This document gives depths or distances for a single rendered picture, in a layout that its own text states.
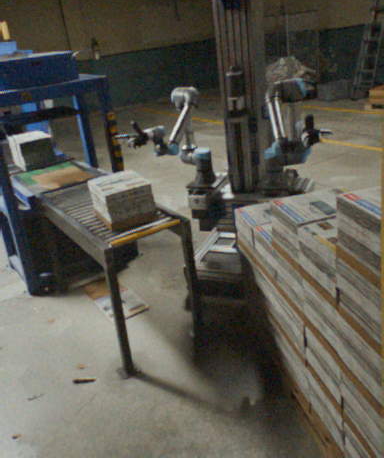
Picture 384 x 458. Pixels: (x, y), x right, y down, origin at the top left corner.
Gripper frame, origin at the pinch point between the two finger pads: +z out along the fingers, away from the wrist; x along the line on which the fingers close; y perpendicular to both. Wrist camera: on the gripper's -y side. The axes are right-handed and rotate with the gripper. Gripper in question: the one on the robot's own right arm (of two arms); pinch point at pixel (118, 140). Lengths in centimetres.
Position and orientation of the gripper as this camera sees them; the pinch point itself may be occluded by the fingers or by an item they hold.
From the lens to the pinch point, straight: 310.6
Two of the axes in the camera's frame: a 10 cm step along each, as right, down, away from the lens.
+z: -7.5, 3.1, -5.8
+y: 0.3, 9.0, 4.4
